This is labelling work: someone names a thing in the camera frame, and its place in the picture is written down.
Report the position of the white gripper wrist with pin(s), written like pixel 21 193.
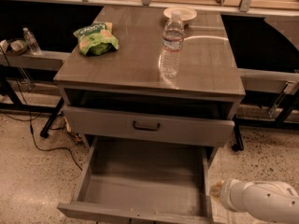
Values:
pixel 228 190

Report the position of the grey drawer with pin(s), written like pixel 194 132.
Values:
pixel 139 182
pixel 178 130

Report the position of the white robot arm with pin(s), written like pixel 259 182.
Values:
pixel 269 201

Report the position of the grey top drawer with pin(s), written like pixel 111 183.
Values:
pixel 178 130

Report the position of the grey side bench right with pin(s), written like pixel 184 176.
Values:
pixel 269 81

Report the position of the grey side bench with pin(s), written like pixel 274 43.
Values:
pixel 269 81
pixel 48 60

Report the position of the clear plastic water bottle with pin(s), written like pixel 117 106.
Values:
pixel 172 43

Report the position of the white paper plate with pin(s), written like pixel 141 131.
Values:
pixel 187 14

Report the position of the green chip bag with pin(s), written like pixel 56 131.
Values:
pixel 96 39

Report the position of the grey side bench left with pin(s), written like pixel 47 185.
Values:
pixel 48 60

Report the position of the small water bottle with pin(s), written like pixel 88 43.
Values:
pixel 31 41

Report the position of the round bowl on shelf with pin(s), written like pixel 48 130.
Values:
pixel 16 47

